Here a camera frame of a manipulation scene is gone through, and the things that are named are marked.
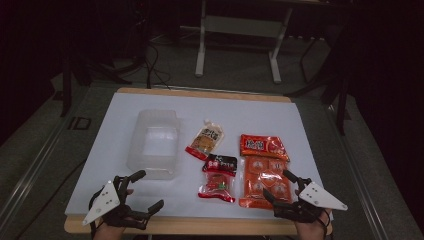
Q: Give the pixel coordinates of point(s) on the white metal desk frame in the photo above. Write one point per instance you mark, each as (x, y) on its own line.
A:
(243, 26)

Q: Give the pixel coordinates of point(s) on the red and black snack packet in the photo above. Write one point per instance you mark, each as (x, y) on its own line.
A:
(218, 183)

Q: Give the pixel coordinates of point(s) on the tan sauce pouch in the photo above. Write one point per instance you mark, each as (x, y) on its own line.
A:
(206, 140)

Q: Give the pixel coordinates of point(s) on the large orange snack packet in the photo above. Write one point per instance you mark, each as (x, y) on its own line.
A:
(260, 166)

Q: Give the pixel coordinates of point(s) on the dark chair legs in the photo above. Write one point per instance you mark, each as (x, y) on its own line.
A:
(341, 100)

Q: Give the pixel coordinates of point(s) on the metal floor rail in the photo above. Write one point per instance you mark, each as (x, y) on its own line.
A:
(358, 180)
(30, 180)

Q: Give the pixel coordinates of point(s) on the person's left hand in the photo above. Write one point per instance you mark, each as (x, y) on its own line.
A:
(108, 234)

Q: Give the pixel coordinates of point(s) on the person's right hand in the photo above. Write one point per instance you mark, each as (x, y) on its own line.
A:
(311, 230)

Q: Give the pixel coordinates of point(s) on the clear plastic container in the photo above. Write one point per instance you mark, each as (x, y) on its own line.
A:
(156, 146)

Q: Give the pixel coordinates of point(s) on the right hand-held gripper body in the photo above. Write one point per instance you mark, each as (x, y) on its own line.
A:
(320, 198)

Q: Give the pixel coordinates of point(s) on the white table mat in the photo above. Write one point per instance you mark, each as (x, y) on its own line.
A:
(233, 113)

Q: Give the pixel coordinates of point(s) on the black stand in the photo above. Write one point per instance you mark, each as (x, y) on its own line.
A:
(66, 86)

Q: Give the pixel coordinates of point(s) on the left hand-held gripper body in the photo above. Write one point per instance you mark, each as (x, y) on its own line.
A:
(103, 201)

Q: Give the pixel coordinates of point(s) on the floor socket plate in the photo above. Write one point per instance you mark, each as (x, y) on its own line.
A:
(79, 123)

